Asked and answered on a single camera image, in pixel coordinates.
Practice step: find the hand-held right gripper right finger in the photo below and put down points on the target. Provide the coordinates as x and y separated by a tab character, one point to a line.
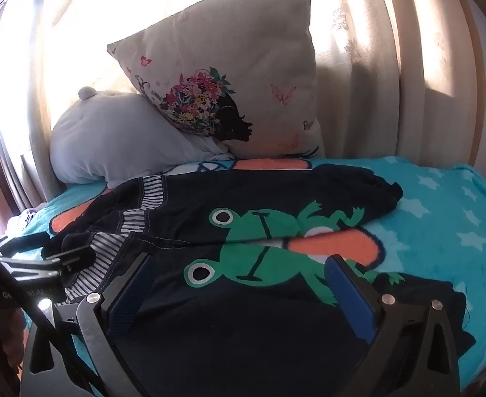
350	297

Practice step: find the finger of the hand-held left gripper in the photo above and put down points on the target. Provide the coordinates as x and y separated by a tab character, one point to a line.
40	267
63	243

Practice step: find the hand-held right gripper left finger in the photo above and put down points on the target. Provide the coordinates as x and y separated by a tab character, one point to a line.
130	287

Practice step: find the black-white striped garment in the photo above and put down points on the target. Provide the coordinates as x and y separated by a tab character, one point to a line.
185	223

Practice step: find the person's left forearm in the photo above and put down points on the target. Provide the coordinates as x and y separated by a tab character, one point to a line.
5	339

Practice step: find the white crumpled cloth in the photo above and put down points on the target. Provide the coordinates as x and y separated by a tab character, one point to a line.
24	219

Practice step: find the light grey plush pillow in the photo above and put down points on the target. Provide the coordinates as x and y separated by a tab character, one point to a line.
115	144

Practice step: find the teal cartoon fleece blanket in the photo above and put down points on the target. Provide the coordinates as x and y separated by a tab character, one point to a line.
433	223

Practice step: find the beige curtain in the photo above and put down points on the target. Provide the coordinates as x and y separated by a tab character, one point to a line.
371	49

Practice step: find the beige floral printed pillow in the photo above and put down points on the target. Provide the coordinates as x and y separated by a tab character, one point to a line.
243	62

